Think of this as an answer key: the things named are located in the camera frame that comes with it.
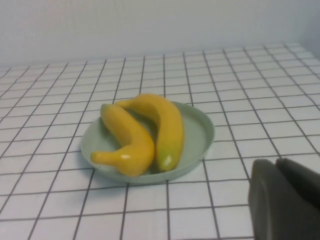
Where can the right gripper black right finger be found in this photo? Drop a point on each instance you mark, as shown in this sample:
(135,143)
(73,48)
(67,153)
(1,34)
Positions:
(302,175)

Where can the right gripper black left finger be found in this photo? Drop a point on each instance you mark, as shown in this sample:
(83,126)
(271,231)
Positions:
(282,207)

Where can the yellow banana with thin stem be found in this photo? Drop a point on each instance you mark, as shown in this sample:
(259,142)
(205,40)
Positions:
(170,125)

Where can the yellow banana with green end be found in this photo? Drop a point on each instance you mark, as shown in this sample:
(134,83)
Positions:
(130,140)

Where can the pale green round plate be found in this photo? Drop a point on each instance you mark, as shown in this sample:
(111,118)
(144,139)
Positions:
(197,130)

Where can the white grid-pattern tablecloth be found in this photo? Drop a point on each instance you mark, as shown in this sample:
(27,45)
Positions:
(50,200)

